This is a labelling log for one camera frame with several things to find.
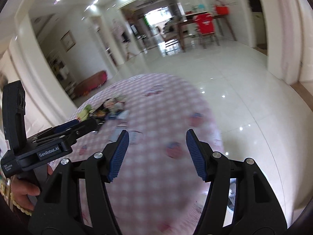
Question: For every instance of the white blue trash bin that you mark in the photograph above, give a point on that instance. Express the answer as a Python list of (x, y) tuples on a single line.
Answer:
[(232, 194)]

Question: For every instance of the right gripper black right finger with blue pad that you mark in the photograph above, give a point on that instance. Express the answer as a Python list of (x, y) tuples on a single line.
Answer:
[(257, 210)]

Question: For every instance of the dark red bench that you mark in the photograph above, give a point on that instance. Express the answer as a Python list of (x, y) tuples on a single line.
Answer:
[(91, 83)]

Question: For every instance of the coat stand with clothes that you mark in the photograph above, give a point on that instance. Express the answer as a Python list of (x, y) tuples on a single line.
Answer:
[(120, 33)]

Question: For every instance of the white clothes rack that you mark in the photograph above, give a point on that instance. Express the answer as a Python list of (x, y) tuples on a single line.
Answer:
[(62, 73)]

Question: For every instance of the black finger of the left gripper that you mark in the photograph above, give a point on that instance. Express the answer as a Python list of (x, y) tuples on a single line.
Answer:
[(84, 127)]

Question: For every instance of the white printed snack wrapper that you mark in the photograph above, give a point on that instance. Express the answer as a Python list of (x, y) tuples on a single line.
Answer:
[(119, 102)]

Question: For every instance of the brown wooden chair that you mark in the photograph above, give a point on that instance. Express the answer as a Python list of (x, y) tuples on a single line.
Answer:
[(170, 39)]

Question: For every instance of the red gift bag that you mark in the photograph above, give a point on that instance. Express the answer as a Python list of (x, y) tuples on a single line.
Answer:
[(222, 9)]

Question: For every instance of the person's left hand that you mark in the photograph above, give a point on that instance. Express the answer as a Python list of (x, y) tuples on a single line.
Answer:
[(21, 190)]

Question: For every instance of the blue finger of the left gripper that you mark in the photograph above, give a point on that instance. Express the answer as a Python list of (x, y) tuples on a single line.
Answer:
[(64, 127)]

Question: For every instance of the chair with red cover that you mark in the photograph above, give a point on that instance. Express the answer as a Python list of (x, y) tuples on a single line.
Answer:
[(205, 28)]

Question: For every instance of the black noodle snack packet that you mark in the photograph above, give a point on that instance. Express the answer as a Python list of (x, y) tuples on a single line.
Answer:
[(106, 111)]

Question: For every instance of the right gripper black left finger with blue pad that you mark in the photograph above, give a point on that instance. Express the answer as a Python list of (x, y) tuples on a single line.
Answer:
[(58, 209)]

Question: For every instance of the dark wooden dining table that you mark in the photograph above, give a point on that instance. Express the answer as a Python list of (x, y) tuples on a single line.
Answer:
[(216, 17)]

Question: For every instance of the pink checked tablecloth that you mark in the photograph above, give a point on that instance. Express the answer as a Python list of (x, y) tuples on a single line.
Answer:
[(157, 190)]

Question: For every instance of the framed picture left wall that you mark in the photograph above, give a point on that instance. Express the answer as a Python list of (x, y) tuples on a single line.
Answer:
[(68, 41)]

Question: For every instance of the pink sheer door curtain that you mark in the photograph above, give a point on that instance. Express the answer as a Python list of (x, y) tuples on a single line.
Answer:
[(292, 40)]

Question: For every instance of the green plush toy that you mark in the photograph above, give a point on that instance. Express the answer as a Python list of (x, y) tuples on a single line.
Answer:
[(85, 113)]

